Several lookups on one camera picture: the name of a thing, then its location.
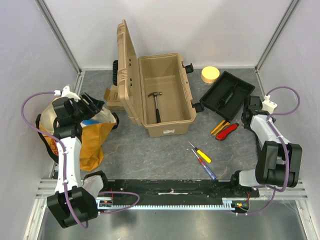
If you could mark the grey slotted cable duct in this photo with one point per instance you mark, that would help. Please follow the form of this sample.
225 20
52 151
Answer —
105 203

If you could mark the yellow canvas tote bag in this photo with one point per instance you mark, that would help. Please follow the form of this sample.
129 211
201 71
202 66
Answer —
94 133

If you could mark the yellow utility knife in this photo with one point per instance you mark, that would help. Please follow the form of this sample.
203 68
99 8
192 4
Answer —
224 123

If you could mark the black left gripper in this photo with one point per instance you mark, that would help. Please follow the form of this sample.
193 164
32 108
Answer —
91 111

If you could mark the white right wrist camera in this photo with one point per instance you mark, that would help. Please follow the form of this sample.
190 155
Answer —
268 105

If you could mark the red utility knife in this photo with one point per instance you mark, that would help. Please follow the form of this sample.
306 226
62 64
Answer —
224 133

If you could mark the blue red handle screwdriver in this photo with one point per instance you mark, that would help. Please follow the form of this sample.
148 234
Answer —
205 167

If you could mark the black rubber mallet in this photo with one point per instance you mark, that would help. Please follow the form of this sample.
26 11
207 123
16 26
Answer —
258 146

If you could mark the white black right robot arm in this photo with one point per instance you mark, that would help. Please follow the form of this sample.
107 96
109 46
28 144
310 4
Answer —
279 160

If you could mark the black toolbox tray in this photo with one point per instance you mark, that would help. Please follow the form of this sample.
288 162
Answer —
226 96

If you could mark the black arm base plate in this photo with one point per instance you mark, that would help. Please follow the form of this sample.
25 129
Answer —
213 188

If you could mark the yellow handle screwdriver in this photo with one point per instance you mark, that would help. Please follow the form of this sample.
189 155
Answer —
201 153

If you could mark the brown cardboard box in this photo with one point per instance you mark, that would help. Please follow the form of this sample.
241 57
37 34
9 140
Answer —
112 99

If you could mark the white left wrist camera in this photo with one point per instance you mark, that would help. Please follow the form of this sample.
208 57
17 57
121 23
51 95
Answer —
67 92

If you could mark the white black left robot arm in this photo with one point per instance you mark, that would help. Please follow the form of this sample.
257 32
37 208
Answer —
74 199

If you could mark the steel claw hammer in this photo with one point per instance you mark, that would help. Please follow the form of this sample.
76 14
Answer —
157 113

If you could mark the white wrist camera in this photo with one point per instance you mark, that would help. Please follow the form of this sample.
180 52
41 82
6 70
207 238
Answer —
67 92
268 105

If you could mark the tan plastic toolbox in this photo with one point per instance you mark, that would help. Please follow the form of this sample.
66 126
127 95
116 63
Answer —
137 77

